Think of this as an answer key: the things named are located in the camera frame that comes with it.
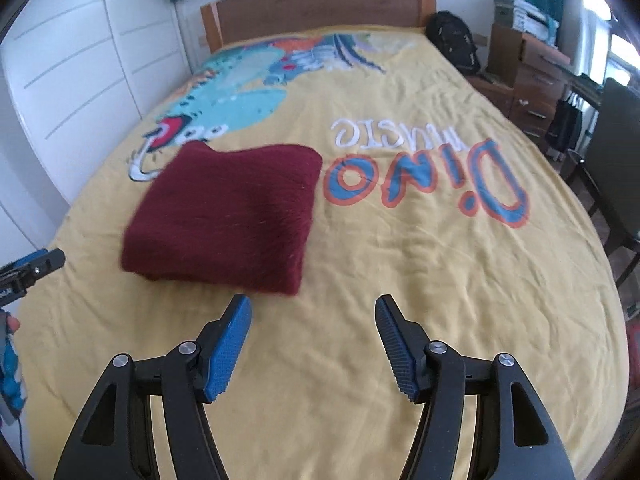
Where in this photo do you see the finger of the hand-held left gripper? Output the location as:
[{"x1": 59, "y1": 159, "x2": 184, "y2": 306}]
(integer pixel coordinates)
[{"x1": 0, "y1": 247, "x2": 66, "y2": 303}]

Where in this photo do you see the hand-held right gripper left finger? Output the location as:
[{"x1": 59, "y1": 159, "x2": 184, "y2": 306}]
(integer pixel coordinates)
[{"x1": 52, "y1": 294, "x2": 252, "y2": 480}]

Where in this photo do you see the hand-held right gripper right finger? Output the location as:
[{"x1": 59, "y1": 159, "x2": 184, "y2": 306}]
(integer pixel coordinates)
[{"x1": 375, "y1": 294, "x2": 578, "y2": 480}]

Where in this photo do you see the maroon knitted sweater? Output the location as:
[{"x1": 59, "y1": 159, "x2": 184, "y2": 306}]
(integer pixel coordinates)
[{"x1": 120, "y1": 140, "x2": 323, "y2": 296}]

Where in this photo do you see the yellow printed blanket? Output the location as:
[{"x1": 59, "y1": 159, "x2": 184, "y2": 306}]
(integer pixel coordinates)
[{"x1": 20, "y1": 27, "x2": 631, "y2": 480}]

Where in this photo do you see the white wardrobe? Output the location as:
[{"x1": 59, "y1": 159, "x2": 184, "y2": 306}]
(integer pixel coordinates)
[{"x1": 0, "y1": 0, "x2": 201, "y2": 221}]

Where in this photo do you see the dark hanging cloth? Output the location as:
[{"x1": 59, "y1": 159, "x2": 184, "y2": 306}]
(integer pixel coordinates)
[{"x1": 545, "y1": 95, "x2": 583, "y2": 153}]

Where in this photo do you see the dark chair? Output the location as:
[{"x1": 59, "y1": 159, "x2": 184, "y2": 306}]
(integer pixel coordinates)
[{"x1": 565, "y1": 77, "x2": 640, "y2": 286}]

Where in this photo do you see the wooden drawer cabinet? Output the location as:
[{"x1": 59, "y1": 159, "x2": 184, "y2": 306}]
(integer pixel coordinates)
[{"x1": 487, "y1": 22, "x2": 573, "y2": 138}]

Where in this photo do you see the black backpack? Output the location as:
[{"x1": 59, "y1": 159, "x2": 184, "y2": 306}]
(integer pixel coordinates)
[{"x1": 425, "y1": 10, "x2": 482, "y2": 76}]

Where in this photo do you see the wooden bed headboard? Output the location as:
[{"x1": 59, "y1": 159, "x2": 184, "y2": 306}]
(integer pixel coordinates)
[{"x1": 200, "y1": 0, "x2": 437, "y2": 53}]

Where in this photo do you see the stack of boxes and papers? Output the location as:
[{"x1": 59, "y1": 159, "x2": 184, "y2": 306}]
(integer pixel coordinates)
[{"x1": 492, "y1": 0, "x2": 561, "y2": 46}]

